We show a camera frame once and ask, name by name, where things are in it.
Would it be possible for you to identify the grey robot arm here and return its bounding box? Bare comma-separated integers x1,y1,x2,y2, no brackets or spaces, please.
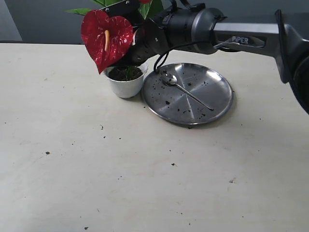
115,1,309,111

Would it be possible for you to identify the white plastic flower pot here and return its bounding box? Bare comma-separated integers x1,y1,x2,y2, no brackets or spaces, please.
102,63,148,99

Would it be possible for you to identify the steel spork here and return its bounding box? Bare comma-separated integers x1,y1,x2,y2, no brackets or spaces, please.
161,70,214,111

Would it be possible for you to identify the black cable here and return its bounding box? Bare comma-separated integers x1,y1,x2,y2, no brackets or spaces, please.
153,40,218,74

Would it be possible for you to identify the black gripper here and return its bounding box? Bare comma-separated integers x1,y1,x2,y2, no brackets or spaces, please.
113,43,157,67

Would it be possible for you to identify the artificial red anthurium plant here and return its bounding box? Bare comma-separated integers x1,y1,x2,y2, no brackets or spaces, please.
67,0,163,73

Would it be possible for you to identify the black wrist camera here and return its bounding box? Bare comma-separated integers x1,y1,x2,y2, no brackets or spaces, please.
100,0,144,26

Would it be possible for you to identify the round steel plate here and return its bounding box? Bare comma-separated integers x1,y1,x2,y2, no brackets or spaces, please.
141,63,234,125

